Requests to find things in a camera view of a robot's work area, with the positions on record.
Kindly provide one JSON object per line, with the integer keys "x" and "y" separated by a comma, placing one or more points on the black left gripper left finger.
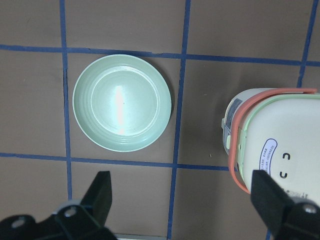
{"x": 86, "y": 220}

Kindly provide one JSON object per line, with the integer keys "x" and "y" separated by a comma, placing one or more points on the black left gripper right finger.
{"x": 286, "y": 217}

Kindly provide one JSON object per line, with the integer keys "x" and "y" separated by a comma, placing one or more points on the green plate near left arm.
{"x": 121, "y": 103}

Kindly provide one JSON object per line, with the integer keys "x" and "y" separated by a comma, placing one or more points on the white rice cooker orange handle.
{"x": 276, "y": 130}

